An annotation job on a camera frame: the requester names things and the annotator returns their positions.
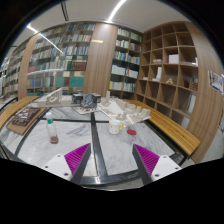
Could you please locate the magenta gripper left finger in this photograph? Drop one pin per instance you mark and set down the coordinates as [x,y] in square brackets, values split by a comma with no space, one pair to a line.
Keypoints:
[70,166]

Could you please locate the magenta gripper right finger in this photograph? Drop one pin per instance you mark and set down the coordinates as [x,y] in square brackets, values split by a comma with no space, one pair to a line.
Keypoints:
[152,167]

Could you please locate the clear plastic water bottle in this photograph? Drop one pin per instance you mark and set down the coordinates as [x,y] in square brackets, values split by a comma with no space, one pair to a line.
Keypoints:
[51,128]

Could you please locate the red bottle cap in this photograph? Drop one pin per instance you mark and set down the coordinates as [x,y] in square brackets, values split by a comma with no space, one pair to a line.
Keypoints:
[131,132]

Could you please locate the wooden bench right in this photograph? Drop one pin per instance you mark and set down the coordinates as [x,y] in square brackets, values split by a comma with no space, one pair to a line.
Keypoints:
[183,138]

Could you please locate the wooden bench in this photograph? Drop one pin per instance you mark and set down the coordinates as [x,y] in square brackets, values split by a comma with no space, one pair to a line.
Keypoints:
[9,112]
[183,138]

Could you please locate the dark grey building model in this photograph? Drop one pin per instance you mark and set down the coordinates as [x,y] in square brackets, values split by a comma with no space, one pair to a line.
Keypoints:
[86,101]

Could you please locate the white architectural site model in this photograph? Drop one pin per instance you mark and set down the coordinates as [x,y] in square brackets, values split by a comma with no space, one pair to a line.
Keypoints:
[128,113]

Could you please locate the white long building model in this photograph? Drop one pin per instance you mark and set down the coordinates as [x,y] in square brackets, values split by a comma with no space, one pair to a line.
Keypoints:
[55,99]

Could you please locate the brown wooden model board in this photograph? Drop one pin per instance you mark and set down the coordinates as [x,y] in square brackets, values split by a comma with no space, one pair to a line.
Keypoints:
[24,119]

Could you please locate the wooden bench left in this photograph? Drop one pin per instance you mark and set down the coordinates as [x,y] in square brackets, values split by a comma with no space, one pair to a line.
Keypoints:
[9,112]

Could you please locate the wooden cubby shelf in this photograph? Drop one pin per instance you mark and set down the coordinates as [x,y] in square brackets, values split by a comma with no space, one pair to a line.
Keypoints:
[168,72]

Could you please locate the middle book shelf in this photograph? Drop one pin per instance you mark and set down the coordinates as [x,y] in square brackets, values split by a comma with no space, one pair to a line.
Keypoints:
[125,63]

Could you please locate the large left book shelf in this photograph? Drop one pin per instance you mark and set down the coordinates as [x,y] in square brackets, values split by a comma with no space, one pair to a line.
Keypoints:
[59,59]

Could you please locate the white mug yellow handle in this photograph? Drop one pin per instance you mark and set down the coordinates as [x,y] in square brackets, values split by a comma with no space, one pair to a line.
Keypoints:
[115,126]

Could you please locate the poster on wall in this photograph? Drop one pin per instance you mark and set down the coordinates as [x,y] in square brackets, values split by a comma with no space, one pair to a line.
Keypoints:
[215,81]

